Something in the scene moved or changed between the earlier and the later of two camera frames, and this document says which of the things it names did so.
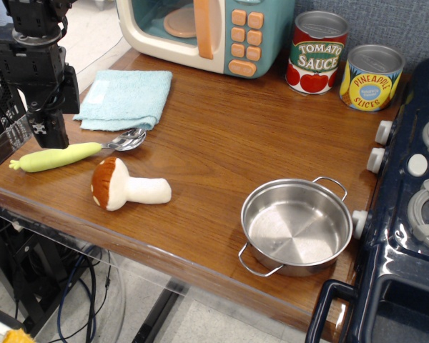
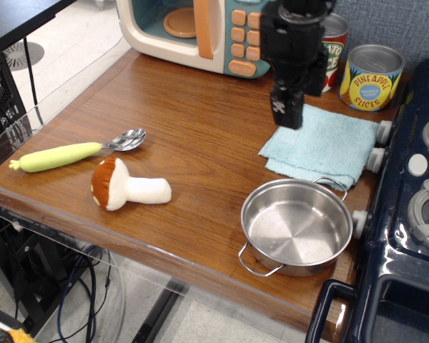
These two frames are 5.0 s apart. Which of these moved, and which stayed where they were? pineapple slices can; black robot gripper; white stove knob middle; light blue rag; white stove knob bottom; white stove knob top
Moved: black robot gripper; light blue rag
Stayed: white stove knob top; pineapple slices can; white stove knob bottom; white stove knob middle
